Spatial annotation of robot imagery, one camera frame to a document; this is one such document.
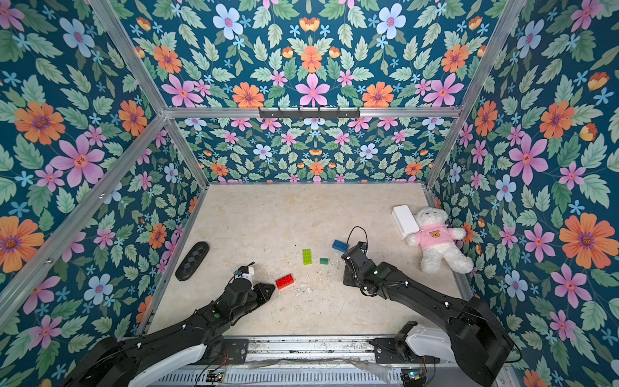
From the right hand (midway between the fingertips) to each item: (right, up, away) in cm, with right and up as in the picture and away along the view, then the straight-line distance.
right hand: (349, 275), depth 85 cm
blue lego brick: (-3, +9, +11) cm, 14 cm away
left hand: (-25, -5, +1) cm, 26 cm away
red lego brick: (-24, -3, +2) cm, 24 cm away
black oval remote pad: (-60, +4, +6) cm, 60 cm away
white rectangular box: (+25, +19, +17) cm, 36 cm away
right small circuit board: (+18, -27, -13) cm, 35 cm away
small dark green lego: (-9, +3, +8) cm, 13 cm away
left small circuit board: (-42, -27, -13) cm, 52 cm away
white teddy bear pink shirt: (+34, +12, +6) cm, 36 cm away
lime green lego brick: (-16, +4, +11) cm, 20 cm away
